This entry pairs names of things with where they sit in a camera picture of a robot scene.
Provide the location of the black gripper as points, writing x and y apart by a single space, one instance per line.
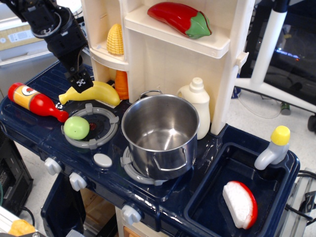
67 49

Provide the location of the yellow toy banana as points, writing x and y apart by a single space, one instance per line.
99 91

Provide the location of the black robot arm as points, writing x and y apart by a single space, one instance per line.
59 28

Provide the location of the stainless steel pot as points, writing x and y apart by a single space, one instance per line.
161 130

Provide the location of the orange toy carrot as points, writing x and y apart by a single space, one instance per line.
121 85

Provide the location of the green toy apple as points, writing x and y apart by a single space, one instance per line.
76 128

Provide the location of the yellow toy corn cob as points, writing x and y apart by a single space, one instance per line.
115 40

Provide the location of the red toy ketchup bottle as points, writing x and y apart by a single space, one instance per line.
35 101

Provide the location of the grey appliance with panel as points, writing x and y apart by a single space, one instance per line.
22 56

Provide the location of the grey round button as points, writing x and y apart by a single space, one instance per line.
102 160

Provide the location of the cream toy kitchen shelf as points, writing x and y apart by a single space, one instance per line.
157 56

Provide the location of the grey left stove knob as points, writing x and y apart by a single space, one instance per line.
52 166

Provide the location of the grey stove knob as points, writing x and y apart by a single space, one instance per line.
77 182
130 215
52 166

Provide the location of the grey middle stove knob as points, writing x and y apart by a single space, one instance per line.
77 182

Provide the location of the cream toy detergent bottle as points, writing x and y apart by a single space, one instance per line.
196 94

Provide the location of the black computer case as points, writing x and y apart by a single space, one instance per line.
15 180

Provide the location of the red toy chili pepper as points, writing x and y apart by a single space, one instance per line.
186 20

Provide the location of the grey right stove knob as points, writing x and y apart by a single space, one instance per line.
130 215

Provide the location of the navy toy sink basin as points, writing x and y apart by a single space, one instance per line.
207 213

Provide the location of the navy toy kitchen counter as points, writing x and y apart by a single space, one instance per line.
161 206

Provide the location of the red white toy sushi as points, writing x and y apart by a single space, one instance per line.
241 203

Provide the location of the grey yellow toy faucet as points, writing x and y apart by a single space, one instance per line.
276 150

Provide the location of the white stand frame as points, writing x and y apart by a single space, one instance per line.
256 82

